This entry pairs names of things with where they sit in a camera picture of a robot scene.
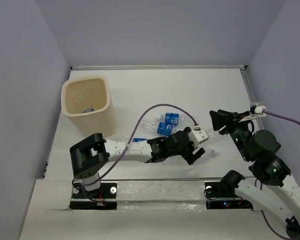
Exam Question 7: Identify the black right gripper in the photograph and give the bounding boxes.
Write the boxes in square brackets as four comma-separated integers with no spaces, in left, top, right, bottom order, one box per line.
[208,108,251,161]

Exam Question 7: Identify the clear bottle dark cap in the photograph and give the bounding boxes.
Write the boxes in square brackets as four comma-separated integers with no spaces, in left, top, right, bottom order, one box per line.
[195,148,219,164]

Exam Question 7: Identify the blue label bottle front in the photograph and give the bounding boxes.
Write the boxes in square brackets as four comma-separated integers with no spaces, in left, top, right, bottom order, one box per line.
[139,119,183,136]

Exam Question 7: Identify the crushed blue label bottle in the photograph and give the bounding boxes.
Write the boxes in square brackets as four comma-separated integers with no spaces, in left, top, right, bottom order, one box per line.
[114,137,150,145]

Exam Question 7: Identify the clear bottle white cap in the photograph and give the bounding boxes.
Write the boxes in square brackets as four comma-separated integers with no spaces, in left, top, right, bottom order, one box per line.
[206,129,228,141]

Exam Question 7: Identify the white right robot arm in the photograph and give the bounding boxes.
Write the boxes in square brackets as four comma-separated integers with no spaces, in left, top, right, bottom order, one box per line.
[209,105,300,240]

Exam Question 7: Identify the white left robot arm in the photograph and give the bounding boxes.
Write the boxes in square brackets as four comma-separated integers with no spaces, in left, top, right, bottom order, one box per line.
[69,127,199,198]

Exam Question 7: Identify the beige plastic bin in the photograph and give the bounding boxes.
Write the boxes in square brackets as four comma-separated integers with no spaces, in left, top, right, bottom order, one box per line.
[61,75,117,137]

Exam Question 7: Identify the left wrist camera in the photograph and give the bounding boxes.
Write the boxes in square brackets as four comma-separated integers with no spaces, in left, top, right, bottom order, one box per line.
[188,125,209,146]

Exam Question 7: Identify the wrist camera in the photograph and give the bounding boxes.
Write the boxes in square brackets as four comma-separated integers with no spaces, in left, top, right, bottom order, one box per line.
[188,125,209,146]
[239,102,267,123]

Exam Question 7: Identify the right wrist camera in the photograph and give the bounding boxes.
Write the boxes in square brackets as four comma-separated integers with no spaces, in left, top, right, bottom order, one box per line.
[239,102,267,123]

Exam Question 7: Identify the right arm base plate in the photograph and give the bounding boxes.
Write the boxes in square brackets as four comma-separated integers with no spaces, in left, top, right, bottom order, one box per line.
[203,181,253,210]

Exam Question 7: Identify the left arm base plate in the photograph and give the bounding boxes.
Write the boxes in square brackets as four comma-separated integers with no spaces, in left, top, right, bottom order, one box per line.
[69,180,118,211]

